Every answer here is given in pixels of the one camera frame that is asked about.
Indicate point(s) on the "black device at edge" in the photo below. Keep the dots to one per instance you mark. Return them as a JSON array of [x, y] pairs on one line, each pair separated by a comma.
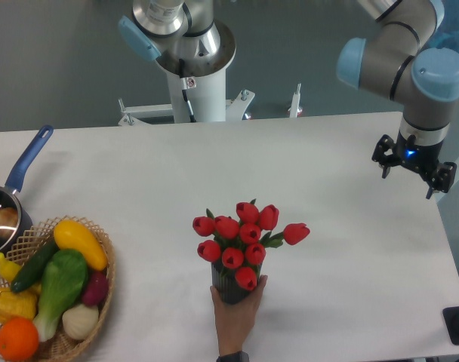
[[451, 317]]

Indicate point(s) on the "dark sleeve forearm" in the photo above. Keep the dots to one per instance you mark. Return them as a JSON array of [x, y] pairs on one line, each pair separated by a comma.
[[239, 356]]

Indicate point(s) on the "bread roll in pan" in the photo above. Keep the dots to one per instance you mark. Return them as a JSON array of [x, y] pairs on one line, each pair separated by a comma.
[[8, 222]]

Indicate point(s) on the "woven wicker basket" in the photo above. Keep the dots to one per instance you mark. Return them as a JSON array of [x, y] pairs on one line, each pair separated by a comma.
[[61, 347]]

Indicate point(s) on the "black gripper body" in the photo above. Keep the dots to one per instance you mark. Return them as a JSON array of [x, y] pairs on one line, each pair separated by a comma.
[[418, 150]]

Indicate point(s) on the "purple red onion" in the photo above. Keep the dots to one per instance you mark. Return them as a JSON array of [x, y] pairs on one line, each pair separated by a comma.
[[96, 289]]

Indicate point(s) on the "green bok choy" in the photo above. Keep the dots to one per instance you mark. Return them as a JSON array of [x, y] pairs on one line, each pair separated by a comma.
[[62, 282]]

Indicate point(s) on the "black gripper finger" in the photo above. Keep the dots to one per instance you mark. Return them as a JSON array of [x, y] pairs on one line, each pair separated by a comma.
[[385, 155], [441, 178]]

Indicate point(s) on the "yellow corn gourd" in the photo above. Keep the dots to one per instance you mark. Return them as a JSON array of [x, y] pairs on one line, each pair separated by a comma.
[[17, 305]]

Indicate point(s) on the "yellow squash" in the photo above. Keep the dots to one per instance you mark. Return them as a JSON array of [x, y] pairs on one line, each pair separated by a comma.
[[70, 234]]

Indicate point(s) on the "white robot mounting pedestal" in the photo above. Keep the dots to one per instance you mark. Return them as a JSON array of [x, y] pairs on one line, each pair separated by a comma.
[[193, 99]]

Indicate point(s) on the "green cucumber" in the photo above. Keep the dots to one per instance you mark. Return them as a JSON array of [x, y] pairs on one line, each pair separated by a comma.
[[33, 269]]

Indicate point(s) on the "small yellow pepper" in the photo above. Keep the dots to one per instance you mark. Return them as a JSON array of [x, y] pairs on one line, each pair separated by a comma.
[[8, 268]]

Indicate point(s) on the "blue handled saucepan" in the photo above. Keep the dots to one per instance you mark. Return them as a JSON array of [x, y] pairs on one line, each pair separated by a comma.
[[14, 184]]

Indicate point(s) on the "person's hand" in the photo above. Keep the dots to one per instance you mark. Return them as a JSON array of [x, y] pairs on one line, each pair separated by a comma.
[[234, 323]]

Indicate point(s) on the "dark ribbed vase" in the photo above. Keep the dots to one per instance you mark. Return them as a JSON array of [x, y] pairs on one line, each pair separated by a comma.
[[233, 288]]

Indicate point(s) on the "white onion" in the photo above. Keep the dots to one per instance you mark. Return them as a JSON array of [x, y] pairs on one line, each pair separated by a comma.
[[80, 321]]

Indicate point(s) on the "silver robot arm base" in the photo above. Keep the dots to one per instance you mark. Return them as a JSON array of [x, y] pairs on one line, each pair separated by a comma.
[[183, 37]]

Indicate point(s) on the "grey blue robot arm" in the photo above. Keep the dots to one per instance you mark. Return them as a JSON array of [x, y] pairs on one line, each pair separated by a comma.
[[425, 81]]

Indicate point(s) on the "orange fruit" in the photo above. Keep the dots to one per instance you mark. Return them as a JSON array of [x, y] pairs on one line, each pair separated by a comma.
[[19, 339]]

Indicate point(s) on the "red tulip bouquet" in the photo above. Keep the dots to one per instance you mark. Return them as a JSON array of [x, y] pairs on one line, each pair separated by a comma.
[[236, 248]]

